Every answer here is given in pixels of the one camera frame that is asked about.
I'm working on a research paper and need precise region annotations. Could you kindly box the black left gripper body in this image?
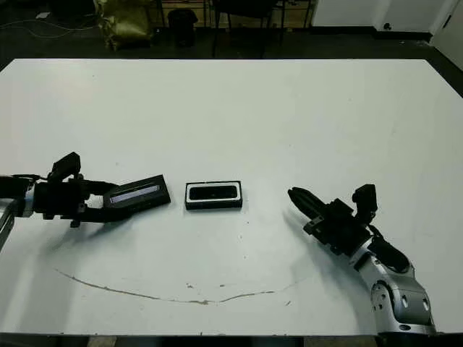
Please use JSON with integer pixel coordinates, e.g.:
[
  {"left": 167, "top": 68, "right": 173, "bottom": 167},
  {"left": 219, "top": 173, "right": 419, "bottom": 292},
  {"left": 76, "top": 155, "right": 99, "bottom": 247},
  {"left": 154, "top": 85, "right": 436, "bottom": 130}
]
[{"left": 34, "top": 179, "right": 91, "bottom": 221}]

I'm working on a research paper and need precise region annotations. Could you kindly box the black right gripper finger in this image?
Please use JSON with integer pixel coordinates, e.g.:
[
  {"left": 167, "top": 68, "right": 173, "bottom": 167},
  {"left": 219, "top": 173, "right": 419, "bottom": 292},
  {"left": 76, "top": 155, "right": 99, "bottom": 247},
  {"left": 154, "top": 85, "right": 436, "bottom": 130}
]
[
  {"left": 292, "top": 187, "right": 328, "bottom": 214},
  {"left": 288, "top": 187, "right": 319, "bottom": 222}
]

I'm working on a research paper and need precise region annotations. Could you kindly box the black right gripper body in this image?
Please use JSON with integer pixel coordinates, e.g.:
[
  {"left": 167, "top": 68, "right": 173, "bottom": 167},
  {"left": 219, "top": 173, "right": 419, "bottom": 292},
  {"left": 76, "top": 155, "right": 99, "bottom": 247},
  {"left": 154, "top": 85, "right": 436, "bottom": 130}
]
[{"left": 302, "top": 198, "right": 372, "bottom": 256}]

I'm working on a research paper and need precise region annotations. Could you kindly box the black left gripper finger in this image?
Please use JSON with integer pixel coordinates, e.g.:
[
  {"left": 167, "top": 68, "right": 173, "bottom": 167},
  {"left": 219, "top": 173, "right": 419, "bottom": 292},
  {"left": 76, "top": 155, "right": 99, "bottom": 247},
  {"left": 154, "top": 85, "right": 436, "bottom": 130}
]
[
  {"left": 70, "top": 207, "right": 135, "bottom": 228},
  {"left": 85, "top": 179, "right": 120, "bottom": 196}
]

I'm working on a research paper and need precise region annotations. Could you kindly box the black box lid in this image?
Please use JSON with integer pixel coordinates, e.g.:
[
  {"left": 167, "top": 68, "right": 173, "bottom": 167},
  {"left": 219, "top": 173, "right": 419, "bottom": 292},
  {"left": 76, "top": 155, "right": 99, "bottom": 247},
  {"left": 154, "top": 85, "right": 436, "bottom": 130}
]
[{"left": 103, "top": 174, "right": 171, "bottom": 214}]

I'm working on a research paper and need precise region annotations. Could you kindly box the black box with white insert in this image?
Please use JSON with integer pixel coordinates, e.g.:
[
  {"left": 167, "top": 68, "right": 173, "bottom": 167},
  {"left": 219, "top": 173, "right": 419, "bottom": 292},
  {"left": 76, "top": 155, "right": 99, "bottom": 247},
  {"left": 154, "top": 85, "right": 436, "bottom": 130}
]
[{"left": 184, "top": 179, "right": 242, "bottom": 211}]

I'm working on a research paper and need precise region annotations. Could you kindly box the yellow-green plastic bag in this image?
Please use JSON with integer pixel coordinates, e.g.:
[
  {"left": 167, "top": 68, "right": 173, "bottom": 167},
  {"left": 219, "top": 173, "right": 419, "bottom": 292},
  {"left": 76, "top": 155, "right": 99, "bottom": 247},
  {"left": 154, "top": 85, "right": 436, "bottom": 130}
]
[{"left": 94, "top": 0, "right": 155, "bottom": 51}]

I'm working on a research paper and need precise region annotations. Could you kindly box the black trash bin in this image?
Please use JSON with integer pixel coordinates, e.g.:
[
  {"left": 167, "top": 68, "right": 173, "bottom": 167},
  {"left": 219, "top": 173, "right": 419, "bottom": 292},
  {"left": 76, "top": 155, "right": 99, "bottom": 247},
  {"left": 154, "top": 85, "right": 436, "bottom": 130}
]
[{"left": 168, "top": 9, "right": 199, "bottom": 48}]

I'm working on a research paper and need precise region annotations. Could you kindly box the black mesh office chair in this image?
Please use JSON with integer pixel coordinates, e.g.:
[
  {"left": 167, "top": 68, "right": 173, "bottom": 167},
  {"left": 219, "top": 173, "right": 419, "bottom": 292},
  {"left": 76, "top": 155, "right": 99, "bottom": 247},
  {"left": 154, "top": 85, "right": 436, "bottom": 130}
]
[{"left": 212, "top": 0, "right": 285, "bottom": 59}]

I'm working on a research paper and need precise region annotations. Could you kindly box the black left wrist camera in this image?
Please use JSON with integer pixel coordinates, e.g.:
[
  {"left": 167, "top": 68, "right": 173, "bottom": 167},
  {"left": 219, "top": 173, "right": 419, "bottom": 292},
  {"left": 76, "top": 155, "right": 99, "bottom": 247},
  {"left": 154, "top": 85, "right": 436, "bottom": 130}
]
[{"left": 48, "top": 152, "right": 82, "bottom": 184}]

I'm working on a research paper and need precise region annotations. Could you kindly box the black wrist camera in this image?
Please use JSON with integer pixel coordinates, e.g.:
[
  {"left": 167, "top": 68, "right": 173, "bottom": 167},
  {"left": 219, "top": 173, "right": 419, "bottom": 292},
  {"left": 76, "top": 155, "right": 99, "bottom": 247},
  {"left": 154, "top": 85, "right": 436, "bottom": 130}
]
[
  {"left": 48, "top": 152, "right": 82, "bottom": 184},
  {"left": 352, "top": 184, "right": 379, "bottom": 222}
]

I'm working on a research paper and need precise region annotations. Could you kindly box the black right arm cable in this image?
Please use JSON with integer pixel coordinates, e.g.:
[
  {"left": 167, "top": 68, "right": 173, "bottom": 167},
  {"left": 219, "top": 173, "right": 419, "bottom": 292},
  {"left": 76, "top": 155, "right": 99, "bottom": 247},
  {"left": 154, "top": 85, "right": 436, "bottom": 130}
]
[{"left": 365, "top": 226, "right": 413, "bottom": 272}]

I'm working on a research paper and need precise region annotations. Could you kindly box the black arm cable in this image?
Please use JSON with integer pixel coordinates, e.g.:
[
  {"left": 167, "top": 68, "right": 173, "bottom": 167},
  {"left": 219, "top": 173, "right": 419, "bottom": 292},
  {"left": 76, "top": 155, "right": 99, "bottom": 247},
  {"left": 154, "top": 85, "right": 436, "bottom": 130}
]
[
  {"left": 365, "top": 226, "right": 413, "bottom": 272},
  {"left": 7, "top": 173, "right": 48, "bottom": 181}
]

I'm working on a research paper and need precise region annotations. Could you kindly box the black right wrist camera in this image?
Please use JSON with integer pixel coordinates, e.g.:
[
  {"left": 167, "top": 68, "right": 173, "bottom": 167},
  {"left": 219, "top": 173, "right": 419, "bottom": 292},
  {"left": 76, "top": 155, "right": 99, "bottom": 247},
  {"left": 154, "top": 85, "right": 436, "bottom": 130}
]
[{"left": 352, "top": 184, "right": 379, "bottom": 222}]

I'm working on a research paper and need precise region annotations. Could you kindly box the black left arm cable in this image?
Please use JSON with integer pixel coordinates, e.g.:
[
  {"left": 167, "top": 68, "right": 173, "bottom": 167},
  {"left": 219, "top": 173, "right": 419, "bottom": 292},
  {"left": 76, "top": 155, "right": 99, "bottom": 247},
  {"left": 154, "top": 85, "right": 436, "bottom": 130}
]
[{"left": 7, "top": 173, "right": 48, "bottom": 181}]

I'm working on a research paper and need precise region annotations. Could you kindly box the white floor cable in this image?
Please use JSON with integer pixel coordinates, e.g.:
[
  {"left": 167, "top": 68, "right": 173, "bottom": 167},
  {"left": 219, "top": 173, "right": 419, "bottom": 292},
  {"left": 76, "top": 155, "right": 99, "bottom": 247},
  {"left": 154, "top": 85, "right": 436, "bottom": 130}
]
[{"left": 0, "top": 17, "right": 97, "bottom": 40}]

